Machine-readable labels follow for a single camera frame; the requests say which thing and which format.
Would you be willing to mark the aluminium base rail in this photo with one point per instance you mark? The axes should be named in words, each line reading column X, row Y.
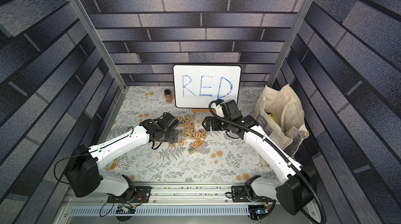
column 171, row 200

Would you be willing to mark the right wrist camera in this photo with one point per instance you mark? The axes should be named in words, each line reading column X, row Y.
column 218, row 108

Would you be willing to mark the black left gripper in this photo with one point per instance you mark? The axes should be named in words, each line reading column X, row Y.
column 173, row 136

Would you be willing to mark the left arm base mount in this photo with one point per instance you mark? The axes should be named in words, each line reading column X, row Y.
column 139, row 194

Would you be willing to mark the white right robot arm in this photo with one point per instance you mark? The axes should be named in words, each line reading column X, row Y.
column 296, row 185

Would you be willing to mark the orange U letter block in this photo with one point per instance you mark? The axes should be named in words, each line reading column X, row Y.
column 194, row 145

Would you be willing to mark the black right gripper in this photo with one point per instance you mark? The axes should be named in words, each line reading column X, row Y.
column 211, row 123

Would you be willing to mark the whiteboard with RED writing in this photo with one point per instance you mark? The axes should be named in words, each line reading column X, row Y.
column 195, row 86

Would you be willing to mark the amber spice jar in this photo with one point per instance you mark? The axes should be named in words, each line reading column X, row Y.
column 168, row 96

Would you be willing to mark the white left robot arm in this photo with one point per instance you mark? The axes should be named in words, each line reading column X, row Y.
column 86, row 169

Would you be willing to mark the floral patterned table mat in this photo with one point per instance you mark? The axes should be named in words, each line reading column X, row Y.
column 221, row 158

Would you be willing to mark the wooden whiteboard stand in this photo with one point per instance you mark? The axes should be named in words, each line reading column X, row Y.
column 196, row 111

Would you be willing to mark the blue E letter block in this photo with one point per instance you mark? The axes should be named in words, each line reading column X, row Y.
column 191, row 151

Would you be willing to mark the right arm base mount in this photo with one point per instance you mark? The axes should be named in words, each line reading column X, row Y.
column 240, row 194

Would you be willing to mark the cream canvas tote bag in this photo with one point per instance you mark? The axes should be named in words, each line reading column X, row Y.
column 282, row 118

